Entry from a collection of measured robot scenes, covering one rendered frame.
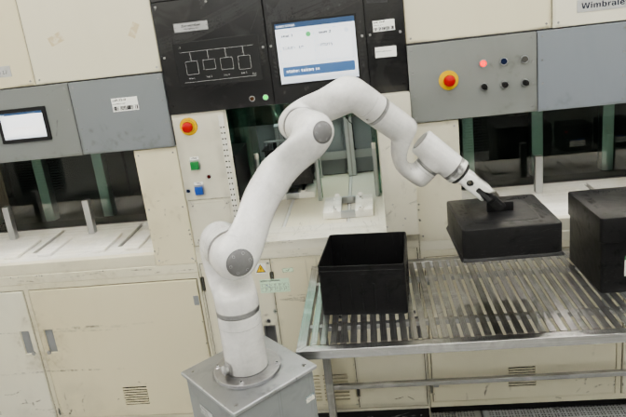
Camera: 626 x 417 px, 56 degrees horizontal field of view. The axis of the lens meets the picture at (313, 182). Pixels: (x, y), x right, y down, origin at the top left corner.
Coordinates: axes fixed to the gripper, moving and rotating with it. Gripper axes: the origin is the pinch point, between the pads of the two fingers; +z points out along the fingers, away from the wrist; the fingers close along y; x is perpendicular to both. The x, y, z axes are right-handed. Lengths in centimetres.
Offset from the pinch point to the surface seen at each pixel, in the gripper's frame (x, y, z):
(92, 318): 146, 39, -77
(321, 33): -4, 36, -75
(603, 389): 33, 34, 101
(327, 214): 53, 57, -27
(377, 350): 52, -25, -6
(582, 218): -13.2, 9.6, 28.7
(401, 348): 47, -26, -1
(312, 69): 8, 37, -70
